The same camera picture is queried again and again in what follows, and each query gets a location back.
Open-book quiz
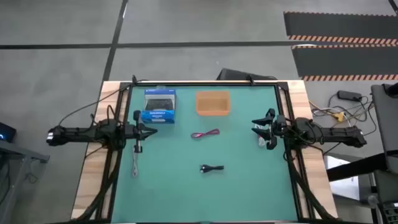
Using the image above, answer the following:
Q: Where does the black device with blue light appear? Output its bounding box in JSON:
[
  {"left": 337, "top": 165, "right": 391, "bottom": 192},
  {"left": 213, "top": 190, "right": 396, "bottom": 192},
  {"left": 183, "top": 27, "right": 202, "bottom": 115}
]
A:
[{"left": 0, "top": 121, "right": 17, "bottom": 144}]

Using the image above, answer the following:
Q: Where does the white USB-C cable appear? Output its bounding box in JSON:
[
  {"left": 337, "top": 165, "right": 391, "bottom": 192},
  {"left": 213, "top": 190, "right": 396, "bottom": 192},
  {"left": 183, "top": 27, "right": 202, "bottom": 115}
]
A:
[{"left": 255, "top": 123, "right": 268, "bottom": 148}]

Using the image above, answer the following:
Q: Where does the black USB-C cable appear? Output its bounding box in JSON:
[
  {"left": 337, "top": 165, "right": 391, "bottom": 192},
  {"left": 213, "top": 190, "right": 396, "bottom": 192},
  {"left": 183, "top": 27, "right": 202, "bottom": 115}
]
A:
[{"left": 200, "top": 164, "right": 225, "bottom": 174}]

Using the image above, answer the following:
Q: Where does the grey braided USB-C cable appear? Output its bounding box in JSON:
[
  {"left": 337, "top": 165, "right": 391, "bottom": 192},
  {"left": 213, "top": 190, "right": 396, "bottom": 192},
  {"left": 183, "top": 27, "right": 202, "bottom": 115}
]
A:
[{"left": 131, "top": 148, "right": 140, "bottom": 179}]

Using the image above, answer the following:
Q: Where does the black hazard-striped floor mat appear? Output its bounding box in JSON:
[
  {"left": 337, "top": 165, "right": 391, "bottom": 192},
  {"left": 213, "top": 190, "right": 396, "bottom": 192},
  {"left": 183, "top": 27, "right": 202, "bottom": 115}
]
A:
[
  {"left": 291, "top": 44, "right": 398, "bottom": 82},
  {"left": 283, "top": 11, "right": 398, "bottom": 45}
]

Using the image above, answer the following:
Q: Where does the grey desk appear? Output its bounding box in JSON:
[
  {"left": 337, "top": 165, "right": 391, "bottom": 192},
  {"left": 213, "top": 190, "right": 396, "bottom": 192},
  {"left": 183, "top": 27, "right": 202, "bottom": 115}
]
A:
[{"left": 0, "top": 139, "right": 51, "bottom": 218}]

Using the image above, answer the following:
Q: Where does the orange plastic bin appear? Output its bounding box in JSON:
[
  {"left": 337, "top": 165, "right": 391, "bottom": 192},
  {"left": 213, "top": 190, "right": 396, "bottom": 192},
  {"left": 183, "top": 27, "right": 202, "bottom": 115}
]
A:
[{"left": 195, "top": 90, "right": 231, "bottom": 117}]

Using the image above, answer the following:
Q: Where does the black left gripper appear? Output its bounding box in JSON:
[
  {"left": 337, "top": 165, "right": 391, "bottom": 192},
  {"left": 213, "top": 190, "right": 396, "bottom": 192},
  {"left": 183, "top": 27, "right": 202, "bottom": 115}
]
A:
[{"left": 124, "top": 110, "right": 158, "bottom": 154}]

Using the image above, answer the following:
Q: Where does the left arm cable harness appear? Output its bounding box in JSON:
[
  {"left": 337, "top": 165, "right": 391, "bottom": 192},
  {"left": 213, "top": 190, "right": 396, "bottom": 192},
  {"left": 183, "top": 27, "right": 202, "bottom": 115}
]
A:
[{"left": 72, "top": 144, "right": 123, "bottom": 222}]

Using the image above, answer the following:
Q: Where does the green table mat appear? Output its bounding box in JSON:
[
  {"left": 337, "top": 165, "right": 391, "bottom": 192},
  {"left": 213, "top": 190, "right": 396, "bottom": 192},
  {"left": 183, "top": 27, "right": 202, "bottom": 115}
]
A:
[{"left": 111, "top": 85, "right": 299, "bottom": 223}]

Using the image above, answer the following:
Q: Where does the blue game controller box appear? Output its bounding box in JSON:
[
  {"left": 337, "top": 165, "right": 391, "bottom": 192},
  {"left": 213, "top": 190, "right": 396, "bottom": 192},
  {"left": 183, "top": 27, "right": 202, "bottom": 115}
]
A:
[{"left": 141, "top": 88, "right": 177, "bottom": 124}]

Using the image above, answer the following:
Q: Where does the floor cable bundle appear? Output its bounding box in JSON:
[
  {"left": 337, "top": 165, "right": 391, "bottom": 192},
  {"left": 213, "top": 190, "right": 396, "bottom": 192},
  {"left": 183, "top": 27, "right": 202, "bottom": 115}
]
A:
[{"left": 308, "top": 93, "right": 377, "bottom": 137}]

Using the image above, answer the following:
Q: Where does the white paper sheet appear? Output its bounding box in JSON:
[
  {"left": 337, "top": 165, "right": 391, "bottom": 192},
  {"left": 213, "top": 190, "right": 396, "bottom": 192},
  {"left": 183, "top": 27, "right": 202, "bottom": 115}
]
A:
[{"left": 324, "top": 155, "right": 361, "bottom": 202}]

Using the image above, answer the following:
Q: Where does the arm cable harness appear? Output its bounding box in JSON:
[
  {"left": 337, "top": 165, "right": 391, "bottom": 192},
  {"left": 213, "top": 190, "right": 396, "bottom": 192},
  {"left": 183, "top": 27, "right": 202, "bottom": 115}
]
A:
[
  {"left": 283, "top": 144, "right": 338, "bottom": 223},
  {"left": 72, "top": 144, "right": 123, "bottom": 222}
]

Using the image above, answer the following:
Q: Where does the red braided USB-C cable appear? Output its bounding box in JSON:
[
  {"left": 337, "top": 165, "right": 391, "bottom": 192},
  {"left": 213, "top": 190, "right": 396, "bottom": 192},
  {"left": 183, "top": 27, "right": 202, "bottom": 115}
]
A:
[{"left": 190, "top": 128, "right": 221, "bottom": 140}]

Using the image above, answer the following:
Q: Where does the black aluminium rig frame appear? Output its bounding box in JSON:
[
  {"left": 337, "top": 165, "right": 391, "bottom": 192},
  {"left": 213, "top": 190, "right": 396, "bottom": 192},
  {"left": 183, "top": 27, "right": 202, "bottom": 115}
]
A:
[{"left": 94, "top": 75, "right": 315, "bottom": 224}]

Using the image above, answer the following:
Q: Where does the black power brick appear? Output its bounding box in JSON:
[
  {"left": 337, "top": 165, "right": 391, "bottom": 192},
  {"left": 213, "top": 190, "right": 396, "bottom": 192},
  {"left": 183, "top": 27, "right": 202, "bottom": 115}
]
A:
[{"left": 336, "top": 90, "right": 363, "bottom": 102}]

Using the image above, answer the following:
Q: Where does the right arm cable harness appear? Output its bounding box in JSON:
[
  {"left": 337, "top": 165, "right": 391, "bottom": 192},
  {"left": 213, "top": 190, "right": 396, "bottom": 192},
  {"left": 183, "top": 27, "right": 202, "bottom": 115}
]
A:
[{"left": 283, "top": 144, "right": 338, "bottom": 223}]

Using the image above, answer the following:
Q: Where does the black monitor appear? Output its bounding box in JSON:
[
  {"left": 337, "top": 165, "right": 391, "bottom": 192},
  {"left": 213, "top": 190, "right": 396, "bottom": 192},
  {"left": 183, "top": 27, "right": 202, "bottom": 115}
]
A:
[{"left": 216, "top": 67, "right": 278, "bottom": 82}]

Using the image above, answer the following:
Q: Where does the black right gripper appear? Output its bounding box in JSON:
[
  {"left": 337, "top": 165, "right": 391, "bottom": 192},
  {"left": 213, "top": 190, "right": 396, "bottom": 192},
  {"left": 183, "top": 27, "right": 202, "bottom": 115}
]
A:
[{"left": 251, "top": 108, "right": 289, "bottom": 151}]

